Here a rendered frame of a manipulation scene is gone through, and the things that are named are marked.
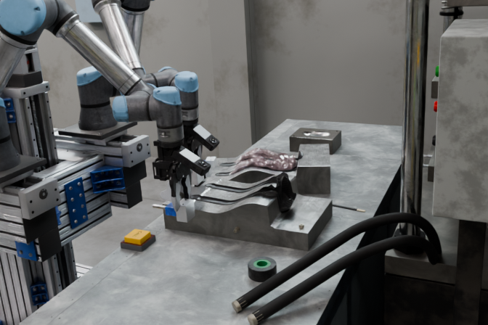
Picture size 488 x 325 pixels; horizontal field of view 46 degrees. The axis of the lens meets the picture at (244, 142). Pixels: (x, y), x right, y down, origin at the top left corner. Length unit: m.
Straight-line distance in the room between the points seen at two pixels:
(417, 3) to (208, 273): 0.93
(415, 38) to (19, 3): 1.05
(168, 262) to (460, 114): 0.94
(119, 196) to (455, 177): 1.42
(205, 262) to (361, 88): 2.65
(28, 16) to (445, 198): 1.14
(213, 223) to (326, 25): 2.55
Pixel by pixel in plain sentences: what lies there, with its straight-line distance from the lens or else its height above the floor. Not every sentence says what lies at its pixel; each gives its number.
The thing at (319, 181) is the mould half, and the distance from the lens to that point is 2.13.
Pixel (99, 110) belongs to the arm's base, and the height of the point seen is 1.11.
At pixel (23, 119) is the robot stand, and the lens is 2.19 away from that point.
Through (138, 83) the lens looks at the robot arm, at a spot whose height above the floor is 1.30.
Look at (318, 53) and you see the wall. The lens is 4.21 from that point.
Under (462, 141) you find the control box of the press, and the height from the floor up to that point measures 1.25.
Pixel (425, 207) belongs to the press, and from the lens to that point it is 2.10.
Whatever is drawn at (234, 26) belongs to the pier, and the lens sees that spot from 4.29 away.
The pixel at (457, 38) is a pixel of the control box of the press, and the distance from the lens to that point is 1.24.
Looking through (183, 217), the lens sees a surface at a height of 0.92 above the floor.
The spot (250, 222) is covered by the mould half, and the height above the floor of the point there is 0.87.
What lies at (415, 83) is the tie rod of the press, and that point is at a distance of 1.63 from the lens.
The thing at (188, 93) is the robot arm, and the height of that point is 1.24.
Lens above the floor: 1.64
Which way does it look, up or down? 18 degrees down
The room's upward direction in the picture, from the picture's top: 3 degrees counter-clockwise
